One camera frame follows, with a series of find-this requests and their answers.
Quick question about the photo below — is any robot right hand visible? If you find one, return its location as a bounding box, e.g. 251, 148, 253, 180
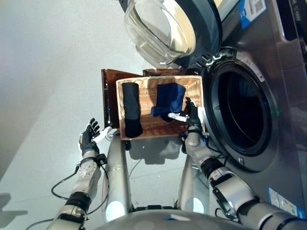
167, 97, 204, 131

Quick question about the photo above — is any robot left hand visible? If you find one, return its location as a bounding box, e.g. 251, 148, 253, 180
79, 117, 113, 158

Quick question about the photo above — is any blue garment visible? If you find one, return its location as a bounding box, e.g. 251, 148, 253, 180
150, 82, 187, 123

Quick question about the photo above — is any grey front-load washing machine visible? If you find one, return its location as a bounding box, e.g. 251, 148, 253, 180
182, 0, 307, 220

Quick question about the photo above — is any robot left silver leg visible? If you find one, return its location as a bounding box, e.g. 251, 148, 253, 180
102, 138, 132, 223

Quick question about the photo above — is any robot silver leg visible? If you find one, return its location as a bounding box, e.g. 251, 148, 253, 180
177, 155, 212, 215
102, 138, 132, 223

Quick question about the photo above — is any tan wicker laundry basket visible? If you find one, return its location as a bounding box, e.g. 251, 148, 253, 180
116, 75, 207, 141

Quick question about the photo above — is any glossy brown wooden stool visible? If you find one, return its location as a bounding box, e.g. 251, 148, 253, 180
100, 68, 200, 130

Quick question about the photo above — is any rolled black garment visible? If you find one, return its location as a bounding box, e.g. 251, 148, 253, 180
121, 82, 143, 138

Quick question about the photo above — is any robot right silver leg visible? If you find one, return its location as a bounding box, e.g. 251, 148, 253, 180
177, 155, 212, 215

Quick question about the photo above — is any round glass washer door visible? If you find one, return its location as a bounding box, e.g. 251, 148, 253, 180
117, 0, 223, 70

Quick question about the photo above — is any robot grey torso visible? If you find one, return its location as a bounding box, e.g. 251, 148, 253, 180
92, 208, 245, 230

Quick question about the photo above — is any blue white energy sticker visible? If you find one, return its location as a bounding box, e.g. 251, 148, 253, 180
237, 0, 267, 29

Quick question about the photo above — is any colourful rating label sticker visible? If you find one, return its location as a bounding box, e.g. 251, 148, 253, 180
268, 186, 305, 220

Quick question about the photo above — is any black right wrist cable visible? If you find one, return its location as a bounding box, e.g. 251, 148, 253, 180
206, 143, 238, 220

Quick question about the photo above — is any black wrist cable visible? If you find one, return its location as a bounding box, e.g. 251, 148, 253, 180
206, 143, 238, 220
25, 162, 110, 230

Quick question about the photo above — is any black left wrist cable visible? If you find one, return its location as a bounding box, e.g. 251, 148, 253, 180
25, 162, 110, 230

